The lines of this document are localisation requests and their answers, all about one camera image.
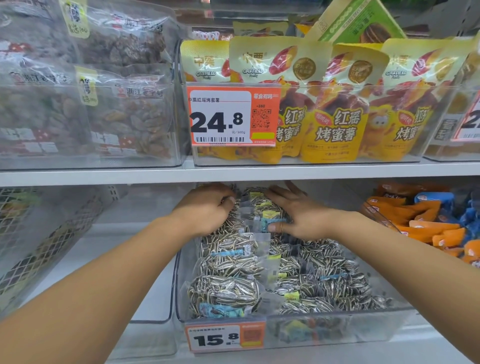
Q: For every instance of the orange white price tag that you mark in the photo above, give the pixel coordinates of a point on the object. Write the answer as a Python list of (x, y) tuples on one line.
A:
[(221, 116), (213, 339), (468, 120)]

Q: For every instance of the sunflower seed packets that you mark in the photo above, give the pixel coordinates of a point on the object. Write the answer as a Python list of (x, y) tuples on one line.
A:
[(232, 270)]

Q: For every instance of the person's left forearm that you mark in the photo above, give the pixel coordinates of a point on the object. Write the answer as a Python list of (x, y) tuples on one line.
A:
[(93, 292)]

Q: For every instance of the white store shelf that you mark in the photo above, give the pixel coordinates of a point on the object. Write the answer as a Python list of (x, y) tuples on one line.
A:
[(262, 173)]

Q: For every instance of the person's right hand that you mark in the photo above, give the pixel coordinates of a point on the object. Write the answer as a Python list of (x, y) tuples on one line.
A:
[(311, 221)]

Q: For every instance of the stack of yellow snack bags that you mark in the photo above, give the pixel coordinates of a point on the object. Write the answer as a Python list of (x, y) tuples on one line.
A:
[(337, 123)]

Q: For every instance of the person's left hand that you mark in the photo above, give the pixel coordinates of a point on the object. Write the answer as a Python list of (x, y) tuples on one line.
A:
[(202, 210)]

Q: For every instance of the clear bin of nut bags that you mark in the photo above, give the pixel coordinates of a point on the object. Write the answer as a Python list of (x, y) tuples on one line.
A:
[(112, 112)]

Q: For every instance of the person's right forearm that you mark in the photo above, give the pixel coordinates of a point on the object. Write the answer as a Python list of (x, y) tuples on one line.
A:
[(420, 273)]

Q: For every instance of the green beige snack bag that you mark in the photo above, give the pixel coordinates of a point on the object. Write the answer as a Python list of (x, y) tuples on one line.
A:
[(348, 22)]

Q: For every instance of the empty clear plastic bin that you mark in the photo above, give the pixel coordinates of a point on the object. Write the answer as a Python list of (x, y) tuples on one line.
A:
[(142, 232)]

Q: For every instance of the bin of yellow snacks 2.5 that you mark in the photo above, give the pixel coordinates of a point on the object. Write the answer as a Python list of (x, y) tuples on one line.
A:
[(468, 67)]

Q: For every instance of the orange and blue snack packets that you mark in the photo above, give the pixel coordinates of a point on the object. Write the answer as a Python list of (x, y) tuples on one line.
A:
[(375, 210)]

